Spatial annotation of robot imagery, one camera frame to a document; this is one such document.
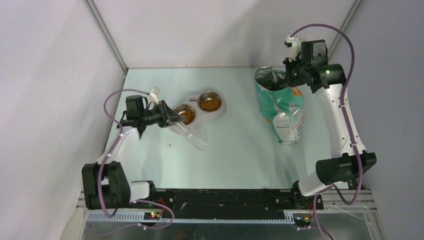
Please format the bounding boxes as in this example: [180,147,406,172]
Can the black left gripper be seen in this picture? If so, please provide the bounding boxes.
[140,100,185,129]

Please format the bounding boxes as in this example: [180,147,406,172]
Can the clear plastic scoop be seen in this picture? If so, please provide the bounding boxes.
[176,123,209,151]

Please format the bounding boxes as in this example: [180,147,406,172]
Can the teal pet food bag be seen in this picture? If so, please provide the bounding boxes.
[254,66,305,144]

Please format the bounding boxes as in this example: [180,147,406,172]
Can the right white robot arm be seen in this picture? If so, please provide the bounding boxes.
[283,36,377,209]

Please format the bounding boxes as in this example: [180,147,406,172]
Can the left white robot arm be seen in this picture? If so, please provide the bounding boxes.
[81,95,185,211]

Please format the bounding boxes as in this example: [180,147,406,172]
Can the left steel bowl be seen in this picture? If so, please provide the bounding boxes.
[173,104,197,126]

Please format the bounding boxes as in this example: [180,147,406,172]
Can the steel bowl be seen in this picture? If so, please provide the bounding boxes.
[173,104,197,126]
[197,91,223,113]

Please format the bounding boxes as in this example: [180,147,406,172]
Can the brown kibble in left bowl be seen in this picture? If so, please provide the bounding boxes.
[179,110,196,125]

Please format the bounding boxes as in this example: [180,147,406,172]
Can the brown kibble in bowl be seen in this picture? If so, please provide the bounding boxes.
[179,110,196,125]
[200,99,222,112]

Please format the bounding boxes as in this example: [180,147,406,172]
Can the grey double bowl stand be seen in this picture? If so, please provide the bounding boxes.
[173,91,227,129]

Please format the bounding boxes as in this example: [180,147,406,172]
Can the right steel bowl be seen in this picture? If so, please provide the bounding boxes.
[197,91,223,113]

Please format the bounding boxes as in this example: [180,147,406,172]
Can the brown kibble in right bowl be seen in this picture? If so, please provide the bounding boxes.
[200,99,222,112]

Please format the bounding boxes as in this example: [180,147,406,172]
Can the left controller board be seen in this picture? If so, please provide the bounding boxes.
[143,212,162,221]

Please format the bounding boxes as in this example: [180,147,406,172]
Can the controller board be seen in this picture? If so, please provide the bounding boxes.
[143,212,162,221]
[293,217,314,230]

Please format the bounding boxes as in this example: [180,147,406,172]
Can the right controller board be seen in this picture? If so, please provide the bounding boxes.
[293,217,314,230]

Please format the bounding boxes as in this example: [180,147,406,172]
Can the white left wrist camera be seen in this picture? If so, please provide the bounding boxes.
[148,87,160,106]

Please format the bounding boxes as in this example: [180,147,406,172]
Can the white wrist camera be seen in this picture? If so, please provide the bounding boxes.
[148,87,160,106]
[284,36,306,62]

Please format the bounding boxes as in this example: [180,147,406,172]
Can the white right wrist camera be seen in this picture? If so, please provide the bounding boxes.
[284,36,306,62]

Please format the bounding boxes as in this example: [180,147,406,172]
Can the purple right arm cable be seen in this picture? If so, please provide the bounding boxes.
[289,23,365,240]

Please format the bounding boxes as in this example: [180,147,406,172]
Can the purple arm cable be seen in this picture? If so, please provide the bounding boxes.
[289,23,365,240]
[97,88,176,231]

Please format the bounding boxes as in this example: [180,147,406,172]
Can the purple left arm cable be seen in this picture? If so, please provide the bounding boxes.
[97,88,176,231]

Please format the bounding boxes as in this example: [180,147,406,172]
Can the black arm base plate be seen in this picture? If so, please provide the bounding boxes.
[128,188,324,221]

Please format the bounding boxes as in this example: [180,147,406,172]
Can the aluminium frame rail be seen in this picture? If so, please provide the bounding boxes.
[76,188,379,223]

